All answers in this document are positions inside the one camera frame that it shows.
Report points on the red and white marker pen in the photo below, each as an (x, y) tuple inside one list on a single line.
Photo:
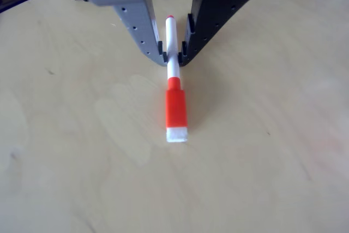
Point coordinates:
[(175, 107)]

